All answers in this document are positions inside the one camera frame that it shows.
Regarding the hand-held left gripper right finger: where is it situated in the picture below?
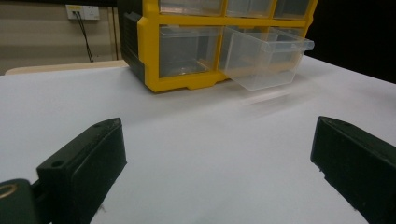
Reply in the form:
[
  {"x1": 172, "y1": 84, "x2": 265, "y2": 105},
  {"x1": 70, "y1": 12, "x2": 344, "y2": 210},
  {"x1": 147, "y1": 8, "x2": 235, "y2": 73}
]
[{"x1": 310, "y1": 116, "x2": 396, "y2": 224}]

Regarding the beige table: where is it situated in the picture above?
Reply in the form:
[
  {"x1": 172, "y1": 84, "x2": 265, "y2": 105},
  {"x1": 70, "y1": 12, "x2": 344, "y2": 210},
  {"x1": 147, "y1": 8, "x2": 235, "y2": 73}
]
[{"x1": 4, "y1": 59, "x2": 129, "y2": 76}]

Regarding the white wall socket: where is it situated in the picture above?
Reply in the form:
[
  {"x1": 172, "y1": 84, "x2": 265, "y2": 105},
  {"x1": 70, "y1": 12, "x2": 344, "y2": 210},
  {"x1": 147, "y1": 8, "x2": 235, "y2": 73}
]
[{"x1": 65, "y1": 4, "x2": 101, "y2": 21}]

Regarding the black cable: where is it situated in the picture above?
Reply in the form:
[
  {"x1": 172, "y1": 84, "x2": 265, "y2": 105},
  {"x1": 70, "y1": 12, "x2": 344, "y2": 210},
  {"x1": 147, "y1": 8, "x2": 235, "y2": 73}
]
[{"x1": 73, "y1": 10, "x2": 94, "y2": 63}]

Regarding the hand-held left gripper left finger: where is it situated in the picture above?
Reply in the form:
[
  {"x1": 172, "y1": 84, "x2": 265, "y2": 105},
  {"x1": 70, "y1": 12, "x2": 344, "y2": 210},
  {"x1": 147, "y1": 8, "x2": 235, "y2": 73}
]
[{"x1": 35, "y1": 117, "x2": 128, "y2": 224}]

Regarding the yellow drawer organizer cabinet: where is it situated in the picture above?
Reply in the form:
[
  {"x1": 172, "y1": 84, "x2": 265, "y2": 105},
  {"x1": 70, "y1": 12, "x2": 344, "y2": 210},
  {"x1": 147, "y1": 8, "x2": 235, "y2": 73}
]
[{"x1": 117, "y1": 0, "x2": 319, "y2": 93}]

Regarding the clear plastic drawer pulled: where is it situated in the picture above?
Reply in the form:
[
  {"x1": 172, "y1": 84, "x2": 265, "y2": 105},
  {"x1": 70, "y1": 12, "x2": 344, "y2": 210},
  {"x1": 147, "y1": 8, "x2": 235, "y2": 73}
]
[{"x1": 219, "y1": 26, "x2": 316, "y2": 91}]

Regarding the clear plastic drawer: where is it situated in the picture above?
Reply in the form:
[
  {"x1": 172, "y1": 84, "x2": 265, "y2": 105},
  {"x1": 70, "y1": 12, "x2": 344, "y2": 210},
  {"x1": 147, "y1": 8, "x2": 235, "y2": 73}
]
[
  {"x1": 270, "y1": 26, "x2": 306, "y2": 43},
  {"x1": 226, "y1": 0, "x2": 275, "y2": 19},
  {"x1": 274, "y1": 0, "x2": 312, "y2": 21},
  {"x1": 159, "y1": 0, "x2": 224, "y2": 17},
  {"x1": 159, "y1": 25, "x2": 222, "y2": 78}
]

